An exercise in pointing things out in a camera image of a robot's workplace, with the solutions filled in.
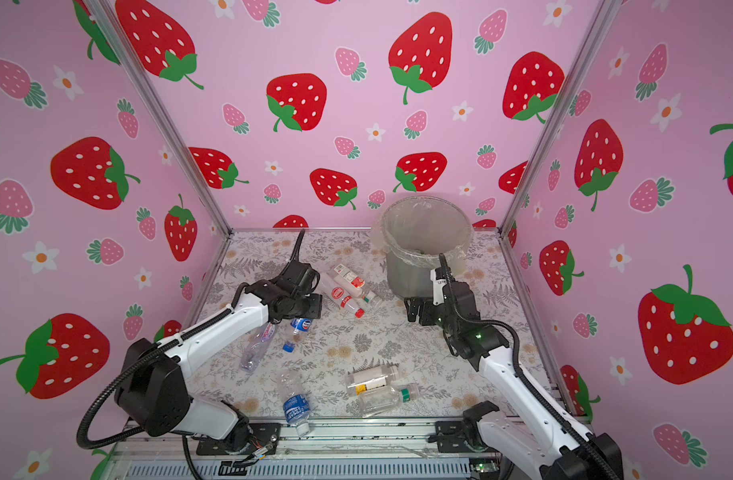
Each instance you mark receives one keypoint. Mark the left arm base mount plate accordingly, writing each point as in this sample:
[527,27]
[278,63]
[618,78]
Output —
[253,439]

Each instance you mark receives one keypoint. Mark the grey mesh waste bin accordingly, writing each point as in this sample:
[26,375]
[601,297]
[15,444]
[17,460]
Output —
[406,281]

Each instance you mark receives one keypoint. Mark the Pepsi water bottle blue label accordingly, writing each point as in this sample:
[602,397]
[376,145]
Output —
[295,332]

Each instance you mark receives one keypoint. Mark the bottle with red white label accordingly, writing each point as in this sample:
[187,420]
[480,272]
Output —
[354,284]

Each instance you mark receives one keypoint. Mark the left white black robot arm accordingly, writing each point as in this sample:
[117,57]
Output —
[152,388]

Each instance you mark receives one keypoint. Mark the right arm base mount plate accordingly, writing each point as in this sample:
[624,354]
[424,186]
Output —
[457,437]

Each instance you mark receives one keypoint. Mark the clear bottle beige label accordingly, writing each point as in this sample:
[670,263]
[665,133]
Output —
[370,379]

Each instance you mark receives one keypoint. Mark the aluminium front rail frame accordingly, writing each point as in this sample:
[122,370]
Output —
[336,448]

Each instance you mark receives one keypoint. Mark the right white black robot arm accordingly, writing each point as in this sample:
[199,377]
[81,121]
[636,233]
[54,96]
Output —
[551,443]

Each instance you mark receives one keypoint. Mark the Pocari bottle blue label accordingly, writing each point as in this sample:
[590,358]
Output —
[295,403]

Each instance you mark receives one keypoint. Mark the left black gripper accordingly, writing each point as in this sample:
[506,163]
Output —
[316,310]

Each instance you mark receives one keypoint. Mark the clear bottle with green ring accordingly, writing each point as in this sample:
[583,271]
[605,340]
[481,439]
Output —
[386,398]

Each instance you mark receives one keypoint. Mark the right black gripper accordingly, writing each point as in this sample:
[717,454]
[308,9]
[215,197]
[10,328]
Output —
[426,303]

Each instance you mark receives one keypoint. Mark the white bottle with red cap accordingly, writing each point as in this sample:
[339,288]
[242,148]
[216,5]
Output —
[333,291]

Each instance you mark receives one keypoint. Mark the clear bottle purple red label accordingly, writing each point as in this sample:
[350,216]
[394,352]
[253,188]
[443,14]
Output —
[257,347]

